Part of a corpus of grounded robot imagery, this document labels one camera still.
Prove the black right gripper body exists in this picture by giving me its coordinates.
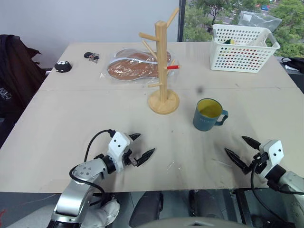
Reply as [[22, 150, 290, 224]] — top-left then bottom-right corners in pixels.
[[246, 153, 269, 176]]

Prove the black bag with strap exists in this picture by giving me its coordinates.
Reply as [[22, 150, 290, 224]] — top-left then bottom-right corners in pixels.
[[281, 57, 304, 71]]

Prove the black window frame post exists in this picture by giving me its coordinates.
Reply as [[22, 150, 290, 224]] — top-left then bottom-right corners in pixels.
[[178, 0, 187, 42]]

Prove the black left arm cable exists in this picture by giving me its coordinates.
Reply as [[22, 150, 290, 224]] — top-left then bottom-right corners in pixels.
[[69, 129, 116, 193]]

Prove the clear plastic bag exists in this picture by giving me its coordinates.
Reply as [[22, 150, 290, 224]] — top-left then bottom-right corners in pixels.
[[237, 10, 283, 33]]

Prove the black key fob with keys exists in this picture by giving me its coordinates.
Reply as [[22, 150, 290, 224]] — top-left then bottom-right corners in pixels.
[[83, 51, 100, 63]]

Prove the dark rounded shape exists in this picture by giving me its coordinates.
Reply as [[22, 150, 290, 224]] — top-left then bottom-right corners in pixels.
[[129, 190, 165, 228]]

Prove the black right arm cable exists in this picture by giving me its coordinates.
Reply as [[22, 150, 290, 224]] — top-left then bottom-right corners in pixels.
[[250, 161, 304, 228]]

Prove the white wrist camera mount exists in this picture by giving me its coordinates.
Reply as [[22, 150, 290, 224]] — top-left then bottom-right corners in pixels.
[[107, 132, 133, 173], [258, 140, 285, 179]]

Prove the clear bag of insoles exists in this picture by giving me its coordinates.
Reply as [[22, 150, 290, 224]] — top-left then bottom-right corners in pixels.
[[100, 48, 178, 83]]

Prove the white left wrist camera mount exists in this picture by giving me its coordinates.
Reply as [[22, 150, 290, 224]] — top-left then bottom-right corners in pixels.
[[107, 132, 133, 173]]

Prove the dark jacket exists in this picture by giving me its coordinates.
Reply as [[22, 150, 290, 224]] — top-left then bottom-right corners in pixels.
[[0, 34, 47, 119]]

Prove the white perforated plastic basket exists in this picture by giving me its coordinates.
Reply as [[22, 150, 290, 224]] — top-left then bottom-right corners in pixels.
[[209, 23, 281, 74]]

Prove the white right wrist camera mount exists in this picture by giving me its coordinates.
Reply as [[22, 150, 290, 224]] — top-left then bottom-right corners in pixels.
[[258, 140, 285, 179]]

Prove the white padded cover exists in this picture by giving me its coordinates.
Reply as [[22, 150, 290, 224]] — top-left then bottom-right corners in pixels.
[[82, 196, 121, 228]]

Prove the wooden mug tree stand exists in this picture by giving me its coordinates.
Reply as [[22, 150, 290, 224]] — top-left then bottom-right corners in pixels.
[[139, 7, 181, 115]]

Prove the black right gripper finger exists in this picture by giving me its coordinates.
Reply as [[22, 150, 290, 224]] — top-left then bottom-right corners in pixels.
[[224, 147, 250, 175], [241, 135, 262, 150]]

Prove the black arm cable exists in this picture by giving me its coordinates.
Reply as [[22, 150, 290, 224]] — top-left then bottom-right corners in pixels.
[[69, 129, 116, 193], [250, 161, 304, 228]]

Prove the teal mug yellow inside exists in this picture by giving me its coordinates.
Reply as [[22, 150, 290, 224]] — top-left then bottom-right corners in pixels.
[[192, 98, 229, 132]]

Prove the black round toy with eyes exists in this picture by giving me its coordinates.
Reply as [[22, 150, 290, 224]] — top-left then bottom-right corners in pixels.
[[54, 60, 72, 73]]

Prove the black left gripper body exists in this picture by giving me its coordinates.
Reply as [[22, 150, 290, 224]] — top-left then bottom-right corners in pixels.
[[122, 149, 141, 167]]

